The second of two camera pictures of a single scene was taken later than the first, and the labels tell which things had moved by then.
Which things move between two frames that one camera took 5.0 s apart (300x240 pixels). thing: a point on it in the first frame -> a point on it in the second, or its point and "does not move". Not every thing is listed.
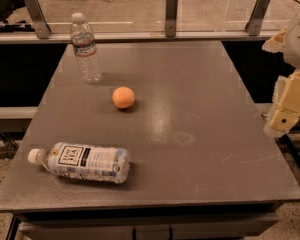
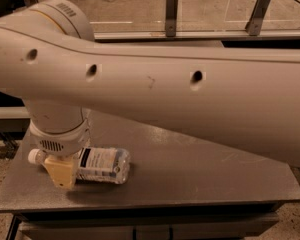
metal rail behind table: [28, 37] does not move
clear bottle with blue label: [100, 163] does not move
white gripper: [298, 42] -> [58, 145]
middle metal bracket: [171, 13] does not move
